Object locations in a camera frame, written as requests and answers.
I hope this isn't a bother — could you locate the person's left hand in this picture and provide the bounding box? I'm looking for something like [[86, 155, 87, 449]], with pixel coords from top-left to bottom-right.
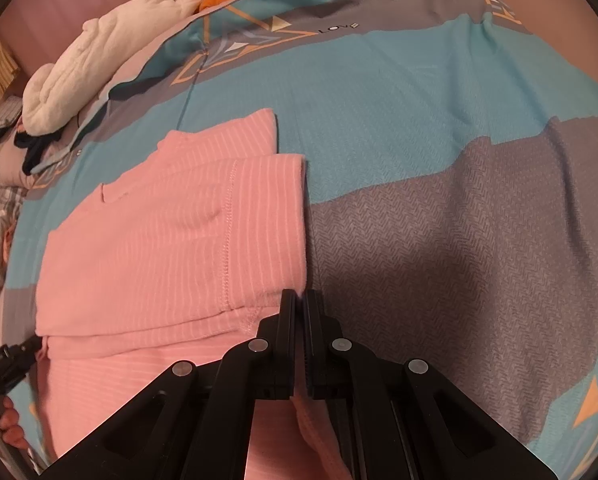
[[0, 395, 30, 453]]

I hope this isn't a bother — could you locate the mauve pillow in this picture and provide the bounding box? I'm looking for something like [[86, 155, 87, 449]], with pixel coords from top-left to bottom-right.
[[0, 145, 34, 188]]

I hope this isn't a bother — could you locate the teal grey printed blanket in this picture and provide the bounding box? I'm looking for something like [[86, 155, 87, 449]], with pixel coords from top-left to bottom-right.
[[4, 0, 598, 480]]

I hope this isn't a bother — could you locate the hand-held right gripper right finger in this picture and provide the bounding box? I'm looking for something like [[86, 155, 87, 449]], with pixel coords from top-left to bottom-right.
[[303, 290, 554, 480]]

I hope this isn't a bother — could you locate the dark cloth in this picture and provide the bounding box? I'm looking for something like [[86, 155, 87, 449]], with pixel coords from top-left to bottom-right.
[[0, 125, 57, 177]]

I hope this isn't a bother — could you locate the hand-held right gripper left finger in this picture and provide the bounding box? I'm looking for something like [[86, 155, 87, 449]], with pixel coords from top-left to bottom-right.
[[39, 289, 300, 480]]

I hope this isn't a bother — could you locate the pink knit sweater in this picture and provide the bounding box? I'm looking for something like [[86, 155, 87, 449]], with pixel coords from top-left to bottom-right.
[[31, 107, 360, 480]]

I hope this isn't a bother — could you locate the white goose plush toy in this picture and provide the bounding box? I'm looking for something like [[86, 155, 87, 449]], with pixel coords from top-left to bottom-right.
[[23, 0, 290, 136]]

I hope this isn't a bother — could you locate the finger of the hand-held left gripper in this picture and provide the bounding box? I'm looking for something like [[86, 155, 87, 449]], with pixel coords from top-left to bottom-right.
[[6, 335, 44, 373]]

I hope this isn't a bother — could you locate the peach cloth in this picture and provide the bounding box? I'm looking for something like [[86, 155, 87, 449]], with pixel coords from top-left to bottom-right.
[[0, 222, 17, 263]]

